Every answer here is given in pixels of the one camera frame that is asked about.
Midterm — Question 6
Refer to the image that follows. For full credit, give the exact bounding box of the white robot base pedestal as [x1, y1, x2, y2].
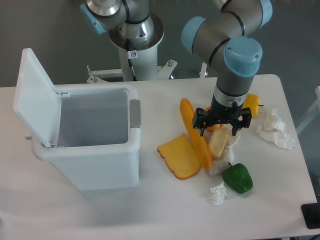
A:
[87, 47, 178, 83]

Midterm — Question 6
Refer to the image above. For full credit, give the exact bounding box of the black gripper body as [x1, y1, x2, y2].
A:
[206, 97, 243, 125]

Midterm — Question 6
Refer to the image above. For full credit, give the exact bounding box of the large crumpled white tissue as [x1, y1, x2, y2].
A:
[255, 108, 296, 151]

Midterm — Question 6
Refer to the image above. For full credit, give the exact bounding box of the white trash bin lid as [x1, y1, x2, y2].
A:
[13, 48, 70, 148]

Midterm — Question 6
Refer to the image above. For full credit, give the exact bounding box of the pale small toast piece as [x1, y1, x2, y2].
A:
[208, 128, 229, 160]

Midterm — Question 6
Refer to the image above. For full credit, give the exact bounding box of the crumpled tissue under bread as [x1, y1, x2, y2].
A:
[208, 129, 240, 176]

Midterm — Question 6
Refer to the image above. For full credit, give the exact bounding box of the black cable on pedestal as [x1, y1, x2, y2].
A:
[126, 38, 138, 82]

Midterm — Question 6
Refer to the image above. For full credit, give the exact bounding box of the black device at edge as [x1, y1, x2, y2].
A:
[301, 203, 320, 229]

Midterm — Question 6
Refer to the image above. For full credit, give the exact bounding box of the small crumpled white tissue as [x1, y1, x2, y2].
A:
[209, 181, 228, 207]

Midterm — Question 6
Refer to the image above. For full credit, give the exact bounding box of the orange knotted bread roll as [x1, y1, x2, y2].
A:
[204, 106, 227, 133]

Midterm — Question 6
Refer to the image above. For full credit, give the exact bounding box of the yellow bell pepper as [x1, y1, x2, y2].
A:
[242, 93, 262, 117]

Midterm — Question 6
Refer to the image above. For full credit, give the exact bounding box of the white trash bin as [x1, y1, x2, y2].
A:
[31, 82, 141, 191]

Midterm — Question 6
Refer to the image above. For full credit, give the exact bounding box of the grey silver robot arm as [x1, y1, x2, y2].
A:
[80, 0, 273, 135]

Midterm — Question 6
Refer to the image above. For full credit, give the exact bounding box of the long orange baguette bread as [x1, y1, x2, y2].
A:
[179, 98, 213, 170]

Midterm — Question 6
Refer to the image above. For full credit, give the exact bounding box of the green bell pepper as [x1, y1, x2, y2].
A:
[222, 162, 253, 194]

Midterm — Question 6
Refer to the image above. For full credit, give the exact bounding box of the orange toast bread slice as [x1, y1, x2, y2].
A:
[157, 133, 201, 180]

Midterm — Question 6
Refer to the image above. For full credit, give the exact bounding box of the white frame at right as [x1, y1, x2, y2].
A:
[295, 86, 320, 135]

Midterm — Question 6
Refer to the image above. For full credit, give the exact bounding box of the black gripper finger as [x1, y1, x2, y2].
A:
[192, 107, 213, 137]
[229, 107, 252, 137]

